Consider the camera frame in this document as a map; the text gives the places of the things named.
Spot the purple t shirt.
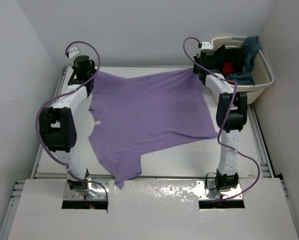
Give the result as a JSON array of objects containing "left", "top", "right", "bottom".
[{"left": 89, "top": 69, "right": 217, "bottom": 188}]

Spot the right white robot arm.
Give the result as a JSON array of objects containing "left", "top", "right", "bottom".
[{"left": 194, "top": 42, "right": 247, "bottom": 192}]

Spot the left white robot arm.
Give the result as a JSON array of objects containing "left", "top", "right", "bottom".
[{"left": 36, "top": 46, "right": 98, "bottom": 193}]

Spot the black garment in basket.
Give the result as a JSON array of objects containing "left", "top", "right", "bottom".
[{"left": 214, "top": 45, "right": 245, "bottom": 76}]

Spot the red garment in basket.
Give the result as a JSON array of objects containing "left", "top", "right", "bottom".
[{"left": 222, "top": 61, "right": 236, "bottom": 76}]

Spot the teal shirt in basket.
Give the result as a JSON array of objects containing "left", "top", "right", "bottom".
[{"left": 226, "top": 36, "right": 261, "bottom": 86}]

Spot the white front cover board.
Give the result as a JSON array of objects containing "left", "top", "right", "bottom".
[{"left": 8, "top": 178, "right": 298, "bottom": 240}]

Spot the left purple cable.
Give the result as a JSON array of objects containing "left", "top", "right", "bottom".
[{"left": 35, "top": 41, "right": 110, "bottom": 206}]

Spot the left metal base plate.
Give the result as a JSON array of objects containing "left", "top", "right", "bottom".
[{"left": 63, "top": 177, "right": 111, "bottom": 201}]

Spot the metal base plate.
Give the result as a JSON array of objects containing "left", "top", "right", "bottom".
[
  {"left": 196, "top": 178, "right": 244, "bottom": 201},
  {"left": 63, "top": 177, "right": 111, "bottom": 201}
]

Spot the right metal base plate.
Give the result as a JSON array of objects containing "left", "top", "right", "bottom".
[{"left": 196, "top": 178, "right": 244, "bottom": 201}]

